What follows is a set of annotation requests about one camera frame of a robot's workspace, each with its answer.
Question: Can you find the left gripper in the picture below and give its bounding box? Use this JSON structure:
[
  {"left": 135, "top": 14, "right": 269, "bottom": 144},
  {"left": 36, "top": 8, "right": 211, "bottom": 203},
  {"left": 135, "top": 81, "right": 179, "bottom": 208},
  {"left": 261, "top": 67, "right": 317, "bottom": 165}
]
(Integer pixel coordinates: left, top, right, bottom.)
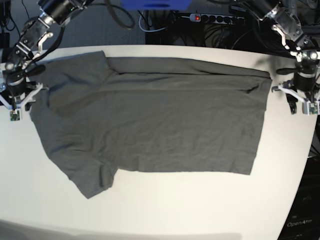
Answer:
[{"left": 272, "top": 71, "right": 320, "bottom": 115}]

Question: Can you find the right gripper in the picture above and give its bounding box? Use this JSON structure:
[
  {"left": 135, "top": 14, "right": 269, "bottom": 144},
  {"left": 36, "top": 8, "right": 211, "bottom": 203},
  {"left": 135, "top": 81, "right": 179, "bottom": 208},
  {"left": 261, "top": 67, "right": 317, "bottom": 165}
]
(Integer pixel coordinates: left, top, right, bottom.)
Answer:
[{"left": 0, "top": 77, "right": 44, "bottom": 112}]

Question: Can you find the dark grey T-shirt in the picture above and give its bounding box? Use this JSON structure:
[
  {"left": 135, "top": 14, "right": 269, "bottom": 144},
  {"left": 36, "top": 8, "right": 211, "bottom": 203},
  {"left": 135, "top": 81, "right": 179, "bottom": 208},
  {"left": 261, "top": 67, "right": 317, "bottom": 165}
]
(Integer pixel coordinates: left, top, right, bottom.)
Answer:
[{"left": 30, "top": 52, "right": 272, "bottom": 198}]

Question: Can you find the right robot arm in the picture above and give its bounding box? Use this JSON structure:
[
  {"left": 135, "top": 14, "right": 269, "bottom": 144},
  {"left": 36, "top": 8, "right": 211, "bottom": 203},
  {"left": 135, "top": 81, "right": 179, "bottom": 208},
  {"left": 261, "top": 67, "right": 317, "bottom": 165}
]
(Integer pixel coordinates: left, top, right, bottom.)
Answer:
[{"left": 0, "top": 0, "right": 92, "bottom": 116}]

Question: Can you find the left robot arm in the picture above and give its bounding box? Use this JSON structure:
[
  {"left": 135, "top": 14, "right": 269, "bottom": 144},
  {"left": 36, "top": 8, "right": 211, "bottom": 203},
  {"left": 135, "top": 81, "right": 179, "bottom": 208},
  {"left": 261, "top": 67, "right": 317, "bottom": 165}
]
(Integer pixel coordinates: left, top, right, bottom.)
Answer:
[{"left": 230, "top": 0, "right": 320, "bottom": 116}]

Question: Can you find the black OpenArm base box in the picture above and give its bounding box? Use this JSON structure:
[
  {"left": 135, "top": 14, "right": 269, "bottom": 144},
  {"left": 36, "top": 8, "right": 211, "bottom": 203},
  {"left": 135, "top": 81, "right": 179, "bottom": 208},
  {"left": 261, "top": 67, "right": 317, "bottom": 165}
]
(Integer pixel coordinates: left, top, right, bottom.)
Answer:
[{"left": 278, "top": 156, "right": 320, "bottom": 240}]

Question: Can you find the blue plastic box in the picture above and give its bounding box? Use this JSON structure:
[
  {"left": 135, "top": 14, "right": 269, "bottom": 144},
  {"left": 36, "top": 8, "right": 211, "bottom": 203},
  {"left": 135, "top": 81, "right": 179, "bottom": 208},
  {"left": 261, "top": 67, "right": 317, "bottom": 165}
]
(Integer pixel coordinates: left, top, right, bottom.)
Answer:
[{"left": 120, "top": 0, "right": 192, "bottom": 11}]

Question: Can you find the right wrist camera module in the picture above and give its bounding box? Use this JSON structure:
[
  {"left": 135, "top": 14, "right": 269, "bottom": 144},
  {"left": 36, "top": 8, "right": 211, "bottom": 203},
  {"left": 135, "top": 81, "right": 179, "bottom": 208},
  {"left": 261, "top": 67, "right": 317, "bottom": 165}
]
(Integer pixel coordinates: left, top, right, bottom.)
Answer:
[{"left": 9, "top": 105, "right": 23, "bottom": 122}]

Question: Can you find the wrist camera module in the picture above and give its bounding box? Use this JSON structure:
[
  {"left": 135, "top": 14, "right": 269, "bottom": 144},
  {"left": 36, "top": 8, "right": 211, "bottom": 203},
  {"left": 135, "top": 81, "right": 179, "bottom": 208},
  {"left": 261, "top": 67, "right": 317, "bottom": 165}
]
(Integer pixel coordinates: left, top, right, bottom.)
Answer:
[
  {"left": 302, "top": 100, "right": 320, "bottom": 116},
  {"left": 9, "top": 105, "right": 23, "bottom": 122}
]

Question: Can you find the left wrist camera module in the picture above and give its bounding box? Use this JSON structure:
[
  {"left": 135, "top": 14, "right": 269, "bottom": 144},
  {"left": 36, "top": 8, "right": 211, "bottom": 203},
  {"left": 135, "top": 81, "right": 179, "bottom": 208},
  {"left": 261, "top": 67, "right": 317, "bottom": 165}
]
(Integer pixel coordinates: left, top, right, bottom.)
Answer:
[{"left": 302, "top": 100, "right": 320, "bottom": 116}]

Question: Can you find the aluminium frame profile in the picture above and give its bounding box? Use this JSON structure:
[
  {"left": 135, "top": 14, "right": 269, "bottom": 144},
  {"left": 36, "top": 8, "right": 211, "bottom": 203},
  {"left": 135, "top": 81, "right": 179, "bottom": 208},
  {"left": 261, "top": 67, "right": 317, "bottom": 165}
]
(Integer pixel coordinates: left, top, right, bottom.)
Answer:
[{"left": 283, "top": 0, "right": 320, "bottom": 49}]

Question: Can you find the white cable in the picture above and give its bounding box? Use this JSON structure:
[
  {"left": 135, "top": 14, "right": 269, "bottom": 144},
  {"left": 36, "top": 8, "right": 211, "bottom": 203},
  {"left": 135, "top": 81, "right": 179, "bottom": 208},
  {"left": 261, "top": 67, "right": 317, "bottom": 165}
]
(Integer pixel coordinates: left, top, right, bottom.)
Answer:
[{"left": 137, "top": 10, "right": 167, "bottom": 33}]

